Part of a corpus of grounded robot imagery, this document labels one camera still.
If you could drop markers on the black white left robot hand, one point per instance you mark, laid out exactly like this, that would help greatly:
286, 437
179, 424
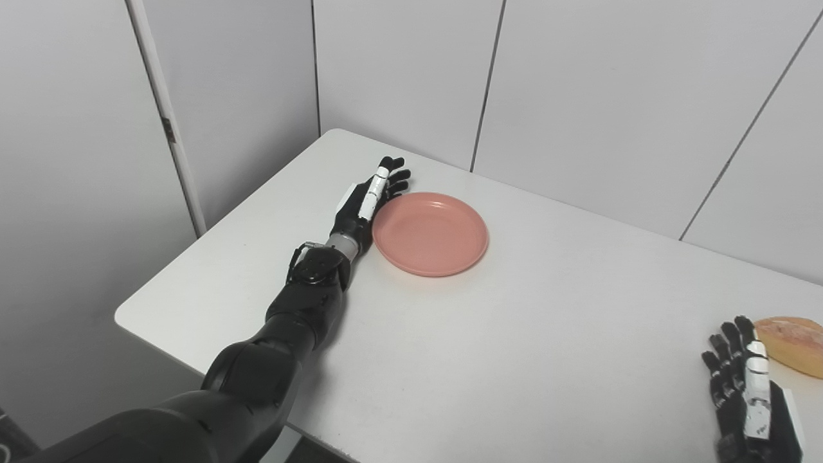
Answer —
350, 212

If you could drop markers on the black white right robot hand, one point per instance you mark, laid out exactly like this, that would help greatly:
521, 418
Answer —
781, 424

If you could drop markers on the golden bread roll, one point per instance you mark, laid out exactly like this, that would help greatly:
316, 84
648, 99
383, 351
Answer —
797, 344

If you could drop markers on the pink round plate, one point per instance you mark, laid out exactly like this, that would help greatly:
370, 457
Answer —
431, 235

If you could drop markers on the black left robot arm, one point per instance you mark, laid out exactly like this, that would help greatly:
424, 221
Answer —
257, 373

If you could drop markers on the dark object on floor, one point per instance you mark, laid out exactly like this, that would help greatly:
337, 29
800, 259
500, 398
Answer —
13, 440

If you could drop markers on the white partition post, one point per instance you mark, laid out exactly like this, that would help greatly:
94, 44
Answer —
168, 122

